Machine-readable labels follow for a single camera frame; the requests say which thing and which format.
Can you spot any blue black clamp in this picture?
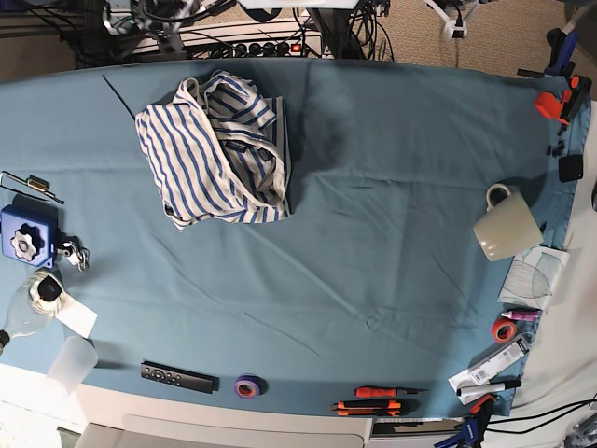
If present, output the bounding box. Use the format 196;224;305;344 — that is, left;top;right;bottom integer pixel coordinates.
434;394;497;448

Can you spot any black cable tie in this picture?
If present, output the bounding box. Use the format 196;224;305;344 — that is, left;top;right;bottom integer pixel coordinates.
102;74;135;120

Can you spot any small purple tube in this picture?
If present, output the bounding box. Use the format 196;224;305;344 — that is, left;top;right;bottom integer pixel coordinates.
501;310;541;322

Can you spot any leaf pattern card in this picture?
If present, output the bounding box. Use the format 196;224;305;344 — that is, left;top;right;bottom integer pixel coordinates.
498;245;569;311

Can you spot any orange black clamp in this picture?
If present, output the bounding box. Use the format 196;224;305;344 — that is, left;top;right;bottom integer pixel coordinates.
534;75;592;125

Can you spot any black power strip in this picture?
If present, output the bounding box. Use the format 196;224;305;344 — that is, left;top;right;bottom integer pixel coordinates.
200;41;310;59

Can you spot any translucent plastic cup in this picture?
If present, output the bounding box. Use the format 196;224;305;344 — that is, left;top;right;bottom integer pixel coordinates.
46;336;98;397

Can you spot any small black box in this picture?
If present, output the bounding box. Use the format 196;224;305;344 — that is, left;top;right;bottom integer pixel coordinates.
558;154;584;183

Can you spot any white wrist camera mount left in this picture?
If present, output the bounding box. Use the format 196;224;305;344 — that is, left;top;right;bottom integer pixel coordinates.
424;0;483;40

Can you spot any clear plastic bottle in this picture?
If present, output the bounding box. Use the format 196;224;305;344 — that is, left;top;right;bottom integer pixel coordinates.
1;269;65;352

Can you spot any black marker pen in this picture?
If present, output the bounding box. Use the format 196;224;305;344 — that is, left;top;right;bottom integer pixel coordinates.
456;380;521;398

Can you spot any blue box with knob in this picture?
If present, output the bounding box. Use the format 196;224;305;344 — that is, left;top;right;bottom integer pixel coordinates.
1;204;59;269

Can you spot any purple tape roll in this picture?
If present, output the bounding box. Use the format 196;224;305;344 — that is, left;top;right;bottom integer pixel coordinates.
234;374;264;399

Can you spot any black remote control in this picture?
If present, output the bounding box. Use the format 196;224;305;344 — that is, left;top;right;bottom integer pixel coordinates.
140;360;219;394

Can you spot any beige ceramic mug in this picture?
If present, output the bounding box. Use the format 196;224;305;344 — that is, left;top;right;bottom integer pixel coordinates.
473;183;543;261

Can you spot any white packaged item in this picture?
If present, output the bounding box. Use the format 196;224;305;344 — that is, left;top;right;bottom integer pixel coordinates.
448;335;531;391

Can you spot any red screwdriver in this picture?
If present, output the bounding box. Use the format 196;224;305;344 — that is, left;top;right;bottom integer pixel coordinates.
354;385;427;399

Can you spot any small metal padlock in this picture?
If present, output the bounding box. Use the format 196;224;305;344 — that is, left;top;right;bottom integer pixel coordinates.
57;239;90;272

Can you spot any blue white striped T-shirt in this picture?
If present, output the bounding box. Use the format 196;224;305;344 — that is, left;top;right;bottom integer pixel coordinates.
135;70;292;230

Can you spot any orange utility knife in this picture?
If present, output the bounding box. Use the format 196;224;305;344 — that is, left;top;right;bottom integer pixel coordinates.
330;399;410;417

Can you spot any orange tape roll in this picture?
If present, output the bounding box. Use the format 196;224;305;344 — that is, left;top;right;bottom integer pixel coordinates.
492;317;517;344

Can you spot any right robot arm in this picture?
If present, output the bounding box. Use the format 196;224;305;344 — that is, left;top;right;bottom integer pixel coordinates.
101;1;209;52

